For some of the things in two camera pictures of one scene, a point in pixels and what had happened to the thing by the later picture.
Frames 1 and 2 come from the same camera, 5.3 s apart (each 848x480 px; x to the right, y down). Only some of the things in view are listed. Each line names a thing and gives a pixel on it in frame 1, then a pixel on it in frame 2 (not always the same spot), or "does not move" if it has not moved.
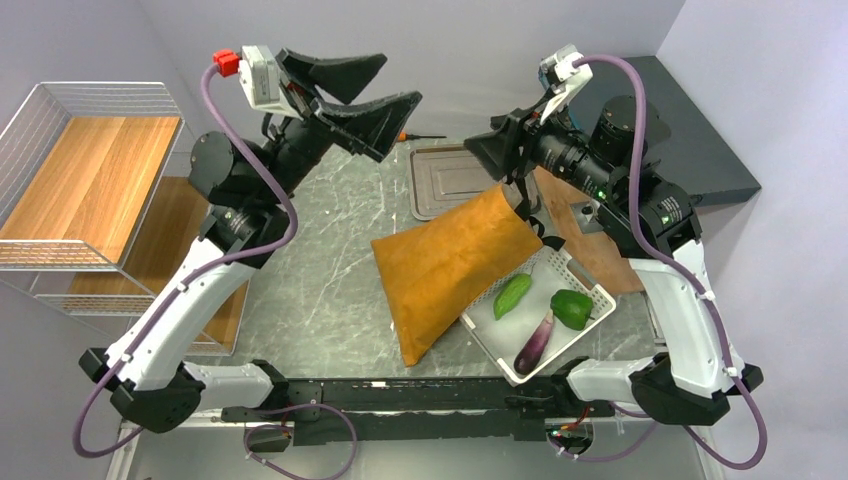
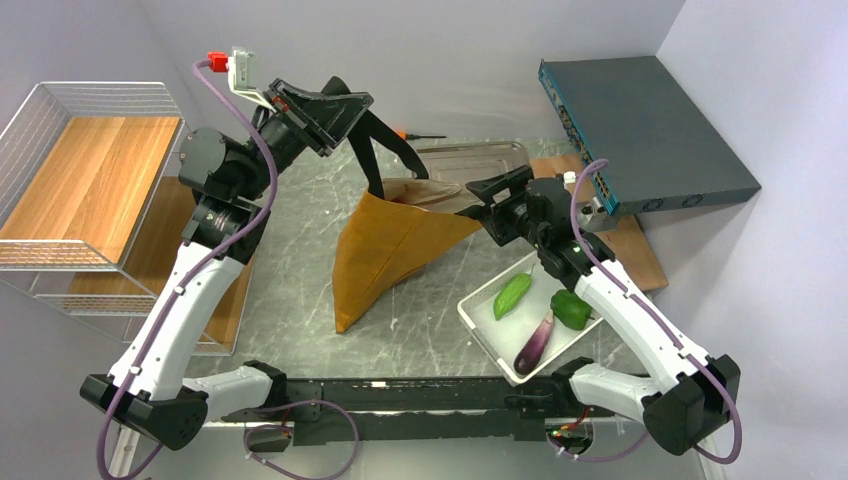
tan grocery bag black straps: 439,267 to 397,228
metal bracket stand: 586,214 does not move
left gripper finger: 340,78 to 327,116
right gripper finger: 497,149 to 488,188
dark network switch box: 696,150 does not move
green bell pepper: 571,309 does not move
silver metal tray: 441,174 does not move
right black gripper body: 563,151 to 531,230
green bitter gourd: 511,294 does not move
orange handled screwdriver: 403,137 does not move
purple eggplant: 529,355 does not move
